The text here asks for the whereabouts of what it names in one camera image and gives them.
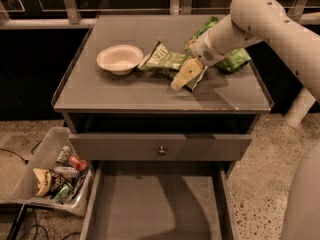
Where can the red orange soda can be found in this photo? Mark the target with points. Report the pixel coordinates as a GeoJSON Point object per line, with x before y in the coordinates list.
{"type": "Point", "coordinates": [77, 163]}

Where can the green soda can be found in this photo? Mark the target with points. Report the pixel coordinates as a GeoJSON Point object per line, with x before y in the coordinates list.
{"type": "Point", "coordinates": [64, 155]}

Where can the green chip bag with bear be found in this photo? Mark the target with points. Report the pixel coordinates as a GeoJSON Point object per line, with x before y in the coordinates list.
{"type": "Point", "coordinates": [234, 60]}

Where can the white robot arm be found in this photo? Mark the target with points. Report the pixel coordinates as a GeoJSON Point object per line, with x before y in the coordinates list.
{"type": "Point", "coordinates": [299, 49]}

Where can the dark snack wrapper in bin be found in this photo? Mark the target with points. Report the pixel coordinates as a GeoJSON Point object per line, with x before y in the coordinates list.
{"type": "Point", "coordinates": [79, 182]}

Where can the brown snack bag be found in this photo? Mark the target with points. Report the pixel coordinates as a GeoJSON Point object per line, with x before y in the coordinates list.
{"type": "Point", "coordinates": [50, 182]}

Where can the metal window railing frame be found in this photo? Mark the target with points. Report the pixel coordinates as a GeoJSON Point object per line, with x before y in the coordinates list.
{"type": "Point", "coordinates": [50, 14]}

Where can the silver drink can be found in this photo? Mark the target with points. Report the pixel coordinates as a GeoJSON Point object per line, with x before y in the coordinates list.
{"type": "Point", "coordinates": [67, 172]}

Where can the grey top drawer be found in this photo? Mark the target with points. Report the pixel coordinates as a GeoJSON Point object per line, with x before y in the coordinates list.
{"type": "Point", "coordinates": [144, 147]}

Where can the grey open middle drawer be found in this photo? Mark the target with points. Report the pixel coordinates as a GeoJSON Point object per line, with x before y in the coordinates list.
{"type": "Point", "coordinates": [159, 201]}

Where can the clear plastic storage bin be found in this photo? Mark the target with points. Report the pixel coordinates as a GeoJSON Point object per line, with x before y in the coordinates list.
{"type": "Point", "coordinates": [44, 158]}

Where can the round metal drawer knob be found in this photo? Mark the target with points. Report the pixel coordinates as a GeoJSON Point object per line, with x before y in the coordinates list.
{"type": "Point", "coordinates": [161, 151]}

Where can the green can in bin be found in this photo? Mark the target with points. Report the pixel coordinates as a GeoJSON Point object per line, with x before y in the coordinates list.
{"type": "Point", "coordinates": [63, 193]}

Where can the grey drawer cabinet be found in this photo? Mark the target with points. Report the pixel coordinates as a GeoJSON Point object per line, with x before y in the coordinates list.
{"type": "Point", "coordinates": [92, 100]}

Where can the white paper bowl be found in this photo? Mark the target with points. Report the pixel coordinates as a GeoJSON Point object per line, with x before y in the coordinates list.
{"type": "Point", "coordinates": [119, 59]}

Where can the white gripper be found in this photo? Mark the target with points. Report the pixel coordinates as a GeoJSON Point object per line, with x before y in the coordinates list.
{"type": "Point", "coordinates": [204, 51]}

